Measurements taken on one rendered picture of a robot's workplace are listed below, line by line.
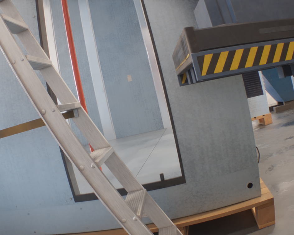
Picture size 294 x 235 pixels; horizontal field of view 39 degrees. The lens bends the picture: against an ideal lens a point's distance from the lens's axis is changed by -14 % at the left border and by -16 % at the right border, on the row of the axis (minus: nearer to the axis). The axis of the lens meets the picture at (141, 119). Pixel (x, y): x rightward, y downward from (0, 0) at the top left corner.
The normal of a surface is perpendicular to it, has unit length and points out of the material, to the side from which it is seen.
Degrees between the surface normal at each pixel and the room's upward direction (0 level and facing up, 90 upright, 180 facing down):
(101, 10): 90
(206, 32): 90
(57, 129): 88
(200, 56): 90
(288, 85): 107
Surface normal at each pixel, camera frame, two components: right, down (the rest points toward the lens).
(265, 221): -0.11, 0.07
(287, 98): 0.04, 0.34
